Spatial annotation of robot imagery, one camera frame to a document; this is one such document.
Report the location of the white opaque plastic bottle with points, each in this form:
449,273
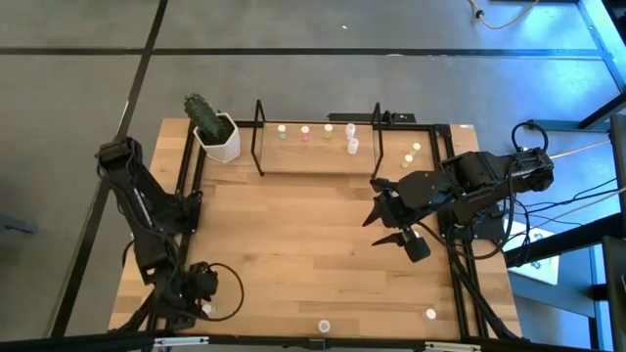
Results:
350,129
352,145
324,326

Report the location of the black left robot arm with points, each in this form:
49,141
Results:
142,205

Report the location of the white hexagonal planter pot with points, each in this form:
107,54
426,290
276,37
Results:
225,149

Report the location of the white paper blue print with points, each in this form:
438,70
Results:
538,269

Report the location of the black metal beam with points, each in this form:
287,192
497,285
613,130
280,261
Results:
562,242

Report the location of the wooden shelf black metal frame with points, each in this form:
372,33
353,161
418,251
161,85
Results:
318,161

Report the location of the black desk frame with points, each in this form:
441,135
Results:
552,125

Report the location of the silver metal bracket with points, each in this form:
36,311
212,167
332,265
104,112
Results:
181,341
452,347

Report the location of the dark floor object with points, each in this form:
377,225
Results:
17,227

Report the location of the flat black box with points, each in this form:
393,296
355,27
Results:
352,117

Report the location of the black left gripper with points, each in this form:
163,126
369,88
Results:
198,283

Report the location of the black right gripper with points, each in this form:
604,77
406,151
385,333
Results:
403,215

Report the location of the green cactus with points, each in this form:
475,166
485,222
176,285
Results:
205,117

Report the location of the black gantry bar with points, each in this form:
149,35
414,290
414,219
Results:
98,343

